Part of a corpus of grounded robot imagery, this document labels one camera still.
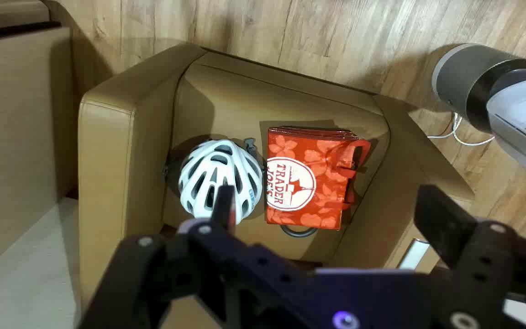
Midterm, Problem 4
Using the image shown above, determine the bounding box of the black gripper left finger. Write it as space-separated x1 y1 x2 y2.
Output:
79 184 234 329

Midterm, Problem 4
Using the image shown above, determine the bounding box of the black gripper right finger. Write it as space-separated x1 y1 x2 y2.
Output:
415 184 526 329

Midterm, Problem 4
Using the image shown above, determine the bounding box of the white bicycle helmet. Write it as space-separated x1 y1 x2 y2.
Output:
177 139 263 221

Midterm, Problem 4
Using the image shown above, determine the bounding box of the brown leather armchair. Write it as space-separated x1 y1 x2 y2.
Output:
79 44 473 301

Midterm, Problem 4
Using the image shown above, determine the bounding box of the white bladeless tower fan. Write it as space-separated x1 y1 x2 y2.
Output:
431 44 526 168

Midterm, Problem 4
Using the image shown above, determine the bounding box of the white cable on floor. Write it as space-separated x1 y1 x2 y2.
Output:
426 111 497 150

